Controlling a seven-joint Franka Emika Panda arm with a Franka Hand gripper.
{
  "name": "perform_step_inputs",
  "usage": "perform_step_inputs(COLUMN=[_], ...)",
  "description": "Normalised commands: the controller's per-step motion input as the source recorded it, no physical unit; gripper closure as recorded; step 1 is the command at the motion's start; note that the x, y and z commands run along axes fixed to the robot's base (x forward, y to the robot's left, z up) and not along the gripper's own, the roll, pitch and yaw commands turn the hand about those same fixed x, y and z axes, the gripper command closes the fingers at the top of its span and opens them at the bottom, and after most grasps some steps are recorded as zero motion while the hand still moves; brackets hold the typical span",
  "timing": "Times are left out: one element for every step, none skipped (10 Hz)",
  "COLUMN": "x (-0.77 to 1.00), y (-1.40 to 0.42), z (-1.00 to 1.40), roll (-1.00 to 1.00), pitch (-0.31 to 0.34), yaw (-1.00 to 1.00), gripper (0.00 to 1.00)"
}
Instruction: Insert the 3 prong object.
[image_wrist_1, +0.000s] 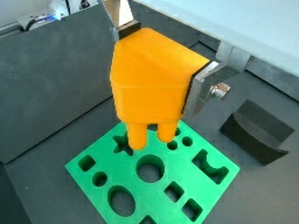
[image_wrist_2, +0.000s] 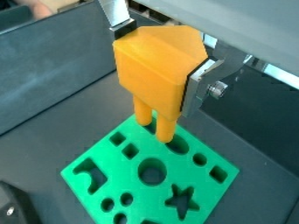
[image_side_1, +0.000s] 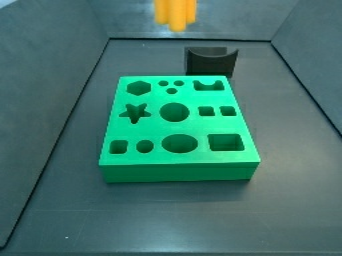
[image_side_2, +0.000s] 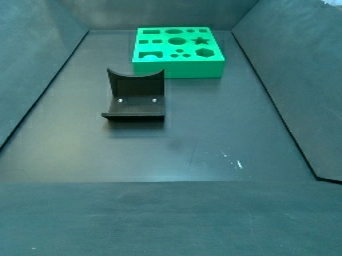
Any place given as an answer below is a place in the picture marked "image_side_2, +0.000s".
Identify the light blue inserted piece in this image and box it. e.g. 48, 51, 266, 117
143, 55, 157, 61

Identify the black curved holder stand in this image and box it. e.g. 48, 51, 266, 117
101, 69, 165, 120

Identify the green shape sorter block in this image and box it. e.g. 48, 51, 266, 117
132, 27, 225, 78

